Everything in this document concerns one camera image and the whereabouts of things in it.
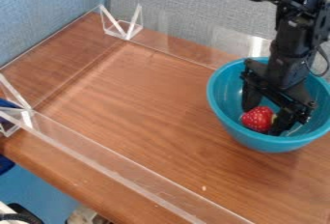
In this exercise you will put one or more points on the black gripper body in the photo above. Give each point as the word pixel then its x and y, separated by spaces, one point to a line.
pixel 279 78

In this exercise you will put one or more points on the black white object bottom left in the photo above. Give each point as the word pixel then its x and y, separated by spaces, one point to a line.
pixel 14 214

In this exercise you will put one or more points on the clear acrylic back barrier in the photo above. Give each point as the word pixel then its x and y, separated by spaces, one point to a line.
pixel 184 36

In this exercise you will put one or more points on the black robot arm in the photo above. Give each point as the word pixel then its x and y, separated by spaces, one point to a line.
pixel 302 25

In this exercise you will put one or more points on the clear acrylic left barrier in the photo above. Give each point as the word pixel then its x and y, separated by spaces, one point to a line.
pixel 81 30

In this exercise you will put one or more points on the grey object under table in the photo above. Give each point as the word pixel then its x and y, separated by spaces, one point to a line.
pixel 84 215

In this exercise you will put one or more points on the clear acrylic barrier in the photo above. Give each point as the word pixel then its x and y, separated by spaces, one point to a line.
pixel 81 30
pixel 184 36
pixel 164 193

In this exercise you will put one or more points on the clear acrylic front barrier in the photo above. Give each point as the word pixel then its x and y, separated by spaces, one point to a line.
pixel 164 193

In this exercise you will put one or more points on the red toy strawberry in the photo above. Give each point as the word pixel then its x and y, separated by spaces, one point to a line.
pixel 257 119

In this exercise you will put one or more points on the blue plastic bowl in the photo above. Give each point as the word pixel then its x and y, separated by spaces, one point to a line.
pixel 223 95

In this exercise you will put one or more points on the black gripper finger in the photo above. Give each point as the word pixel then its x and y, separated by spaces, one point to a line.
pixel 251 97
pixel 286 118

